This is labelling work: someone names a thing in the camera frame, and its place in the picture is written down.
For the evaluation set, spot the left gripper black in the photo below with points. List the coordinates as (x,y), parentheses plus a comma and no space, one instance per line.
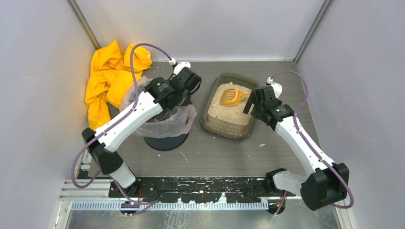
(191,83)

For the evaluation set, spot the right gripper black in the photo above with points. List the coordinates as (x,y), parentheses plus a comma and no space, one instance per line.
(259,101)

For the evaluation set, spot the orange plastic litter scoop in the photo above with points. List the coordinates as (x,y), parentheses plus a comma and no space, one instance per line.
(232,97)

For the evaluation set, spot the dark translucent litter box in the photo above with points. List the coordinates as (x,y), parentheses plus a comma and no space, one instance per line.
(228,121)

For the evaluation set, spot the translucent trash bag liner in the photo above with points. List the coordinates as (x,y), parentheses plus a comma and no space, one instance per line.
(170,123)

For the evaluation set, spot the black trash bin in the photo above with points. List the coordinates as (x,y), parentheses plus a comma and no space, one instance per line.
(167,143)

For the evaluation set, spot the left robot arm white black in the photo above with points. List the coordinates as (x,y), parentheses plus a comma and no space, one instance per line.
(159,94)

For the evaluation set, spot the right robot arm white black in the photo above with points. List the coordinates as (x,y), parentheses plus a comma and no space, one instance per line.
(325,182)

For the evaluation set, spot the yellow cloth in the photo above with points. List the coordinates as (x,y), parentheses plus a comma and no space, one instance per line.
(109,79)

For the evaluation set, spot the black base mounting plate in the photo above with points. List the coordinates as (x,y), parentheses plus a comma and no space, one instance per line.
(202,189)

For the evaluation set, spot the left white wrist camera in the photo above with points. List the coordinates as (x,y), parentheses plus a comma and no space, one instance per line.
(178,66)

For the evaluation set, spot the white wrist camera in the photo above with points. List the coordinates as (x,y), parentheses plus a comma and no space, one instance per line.
(178,66)
(276,87)

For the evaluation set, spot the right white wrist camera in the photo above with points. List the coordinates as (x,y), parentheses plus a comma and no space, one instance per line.
(276,87)

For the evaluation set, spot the aluminium rail frame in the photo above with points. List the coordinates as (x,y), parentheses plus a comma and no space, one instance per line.
(104,194)

